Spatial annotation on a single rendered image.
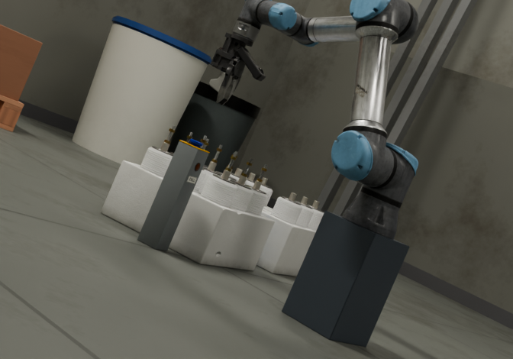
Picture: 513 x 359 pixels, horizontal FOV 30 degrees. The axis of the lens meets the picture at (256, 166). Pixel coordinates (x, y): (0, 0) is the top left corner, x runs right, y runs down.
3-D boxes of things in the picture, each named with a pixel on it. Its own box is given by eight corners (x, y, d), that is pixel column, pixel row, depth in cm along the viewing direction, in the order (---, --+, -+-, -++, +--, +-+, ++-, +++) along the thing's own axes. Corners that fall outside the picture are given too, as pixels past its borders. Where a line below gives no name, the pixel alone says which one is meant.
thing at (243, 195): (227, 244, 296) (250, 190, 296) (200, 231, 298) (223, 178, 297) (233, 243, 305) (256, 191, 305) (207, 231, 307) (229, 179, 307)
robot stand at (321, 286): (366, 347, 261) (410, 246, 260) (329, 340, 248) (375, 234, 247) (318, 319, 273) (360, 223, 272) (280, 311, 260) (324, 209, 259)
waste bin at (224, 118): (190, 177, 641) (225, 95, 639) (237, 202, 609) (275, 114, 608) (140, 160, 605) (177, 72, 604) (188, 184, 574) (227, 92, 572)
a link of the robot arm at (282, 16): (309, 15, 289) (285, 8, 296) (285, 1, 281) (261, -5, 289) (298, 39, 289) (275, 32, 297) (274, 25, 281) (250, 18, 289)
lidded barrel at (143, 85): (117, 153, 576) (166, 42, 575) (182, 186, 538) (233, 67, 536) (42, 127, 531) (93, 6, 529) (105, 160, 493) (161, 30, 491)
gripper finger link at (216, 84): (204, 97, 295) (217, 70, 296) (221, 104, 293) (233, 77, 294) (201, 94, 292) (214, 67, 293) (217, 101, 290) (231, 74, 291)
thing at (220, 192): (179, 226, 290) (203, 171, 289) (198, 231, 298) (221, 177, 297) (202, 237, 284) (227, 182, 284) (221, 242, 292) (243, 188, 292)
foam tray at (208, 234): (253, 271, 316) (275, 221, 316) (200, 264, 281) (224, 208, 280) (161, 224, 333) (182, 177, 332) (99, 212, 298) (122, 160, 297)
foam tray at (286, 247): (312, 279, 366) (330, 235, 365) (272, 273, 330) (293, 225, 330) (229, 237, 382) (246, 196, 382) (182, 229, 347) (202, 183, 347)
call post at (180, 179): (167, 251, 279) (209, 153, 278) (156, 250, 273) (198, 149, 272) (148, 241, 282) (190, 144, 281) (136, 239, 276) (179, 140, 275)
